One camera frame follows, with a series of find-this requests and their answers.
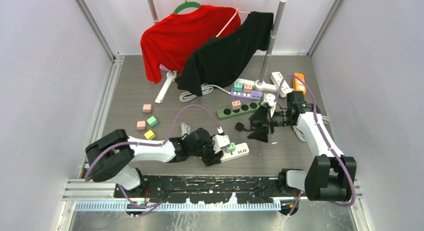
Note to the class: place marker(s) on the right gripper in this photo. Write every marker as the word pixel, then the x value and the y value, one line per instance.
pixel 262 134

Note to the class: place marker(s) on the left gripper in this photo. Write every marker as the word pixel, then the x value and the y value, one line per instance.
pixel 213 157

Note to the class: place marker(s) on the white power strip with USB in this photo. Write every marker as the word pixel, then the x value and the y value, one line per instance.
pixel 280 84

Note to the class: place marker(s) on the orange power strip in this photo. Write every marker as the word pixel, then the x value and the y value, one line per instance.
pixel 298 83

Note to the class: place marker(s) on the yellow plug adapter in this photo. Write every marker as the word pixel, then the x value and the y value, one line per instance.
pixel 150 135

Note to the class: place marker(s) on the pink plug adapter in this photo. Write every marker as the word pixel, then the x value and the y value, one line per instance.
pixel 147 109
pixel 141 126

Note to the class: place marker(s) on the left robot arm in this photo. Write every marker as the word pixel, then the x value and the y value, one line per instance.
pixel 109 157

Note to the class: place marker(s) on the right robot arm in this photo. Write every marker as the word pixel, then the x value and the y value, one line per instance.
pixel 331 174

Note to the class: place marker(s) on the green plug adapter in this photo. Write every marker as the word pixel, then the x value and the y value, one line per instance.
pixel 231 148

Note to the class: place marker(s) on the teal plug adapter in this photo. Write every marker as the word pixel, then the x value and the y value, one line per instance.
pixel 238 87

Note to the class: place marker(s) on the green power strip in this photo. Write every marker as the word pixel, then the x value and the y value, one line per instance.
pixel 246 108

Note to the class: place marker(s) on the purple power strip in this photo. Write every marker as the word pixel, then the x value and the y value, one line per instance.
pixel 254 95

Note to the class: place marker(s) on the pink adapter on green strip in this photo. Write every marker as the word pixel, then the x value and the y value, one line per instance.
pixel 236 105

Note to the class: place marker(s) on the pink adapter on purple strip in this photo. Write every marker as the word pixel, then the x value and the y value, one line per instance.
pixel 247 89

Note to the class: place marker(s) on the white clothes rack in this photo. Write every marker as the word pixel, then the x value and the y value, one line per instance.
pixel 258 85

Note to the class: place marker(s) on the black t-shirt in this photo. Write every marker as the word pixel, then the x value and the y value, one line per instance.
pixel 220 61

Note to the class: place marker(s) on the pink clothes hanger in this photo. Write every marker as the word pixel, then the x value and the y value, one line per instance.
pixel 237 11

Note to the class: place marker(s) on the red t-shirt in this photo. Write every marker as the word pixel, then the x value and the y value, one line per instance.
pixel 172 40

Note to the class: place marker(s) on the green clothes hanger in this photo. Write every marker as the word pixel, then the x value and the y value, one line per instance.
pixel 186 5

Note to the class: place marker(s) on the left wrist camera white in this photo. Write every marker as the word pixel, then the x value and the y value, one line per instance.
pixel 221 141

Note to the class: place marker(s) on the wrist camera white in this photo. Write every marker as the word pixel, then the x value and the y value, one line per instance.
pixel 221 141
pixel 269 101

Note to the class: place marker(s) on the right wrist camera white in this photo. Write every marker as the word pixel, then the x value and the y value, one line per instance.
pixel 269 101

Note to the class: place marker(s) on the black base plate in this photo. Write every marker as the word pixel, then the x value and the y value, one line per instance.
pixel 212 189

